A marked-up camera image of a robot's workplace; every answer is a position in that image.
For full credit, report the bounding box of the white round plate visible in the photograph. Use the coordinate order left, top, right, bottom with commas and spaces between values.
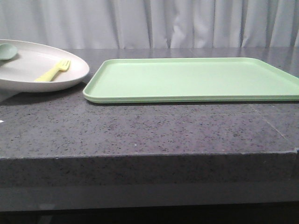
0, 39, 90, 92

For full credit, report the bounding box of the yellow plastic fork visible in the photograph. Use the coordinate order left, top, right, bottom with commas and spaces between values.
34, 59, 71, 82

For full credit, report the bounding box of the grey-white curtain backdrop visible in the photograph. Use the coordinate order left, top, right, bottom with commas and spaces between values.
0, 0, 299, 49

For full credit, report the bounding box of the pale green plastic spoon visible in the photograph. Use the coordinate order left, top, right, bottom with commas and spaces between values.
0, 43, 18, 60

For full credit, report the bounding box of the light green serving tray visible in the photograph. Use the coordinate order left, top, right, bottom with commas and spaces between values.
83, 57, 299, 104

